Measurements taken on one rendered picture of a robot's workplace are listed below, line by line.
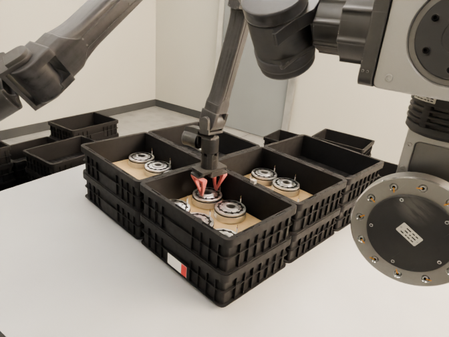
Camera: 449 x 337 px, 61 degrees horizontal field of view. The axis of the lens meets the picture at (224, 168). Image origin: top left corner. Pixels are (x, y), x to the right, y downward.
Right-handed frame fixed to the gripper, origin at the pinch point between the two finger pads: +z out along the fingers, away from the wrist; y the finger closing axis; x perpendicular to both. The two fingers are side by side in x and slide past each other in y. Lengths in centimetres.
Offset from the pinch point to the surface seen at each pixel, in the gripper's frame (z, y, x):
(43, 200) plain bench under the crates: 15, 41, -52
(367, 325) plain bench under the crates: 18, -9, 59
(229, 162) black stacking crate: -2.9, -16.5, -8.7
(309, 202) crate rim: -4.2, -15.6, 30.0
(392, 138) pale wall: 64, -287, -73
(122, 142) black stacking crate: -4.0, 8.6, -46.7
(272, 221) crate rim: -5.2, 2.3, 31.5
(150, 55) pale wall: 22, -193, -384
